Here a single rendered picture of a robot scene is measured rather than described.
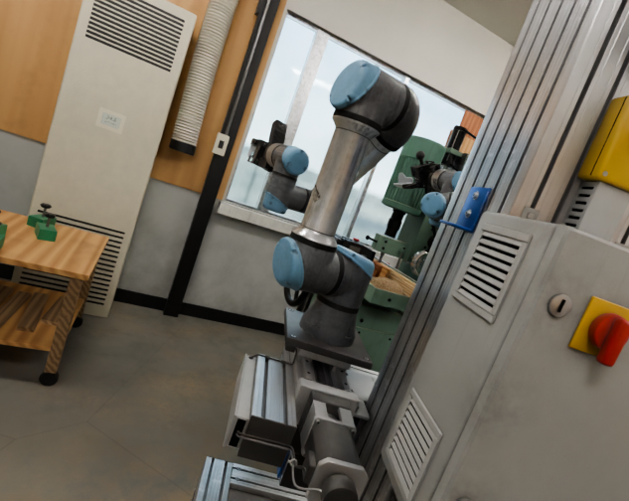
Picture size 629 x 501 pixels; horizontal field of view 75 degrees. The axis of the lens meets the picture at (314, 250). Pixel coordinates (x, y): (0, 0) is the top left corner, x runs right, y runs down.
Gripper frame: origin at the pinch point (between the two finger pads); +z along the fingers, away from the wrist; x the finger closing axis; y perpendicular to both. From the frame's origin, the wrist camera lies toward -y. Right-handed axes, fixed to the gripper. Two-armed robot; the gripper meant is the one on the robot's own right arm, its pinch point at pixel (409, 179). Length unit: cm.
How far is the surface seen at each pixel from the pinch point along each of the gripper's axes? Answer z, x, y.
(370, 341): -10, 38, -54
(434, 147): 3.7, -15.9, 7.2
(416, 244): 5.3, 0.8, -30.1
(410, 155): 7.9, -7.0, 6.8
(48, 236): 63, 145, 20
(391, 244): 8.8, 10.9, -26.8
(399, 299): -18.4, 25.0, -36.6
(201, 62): 121, 47, 75
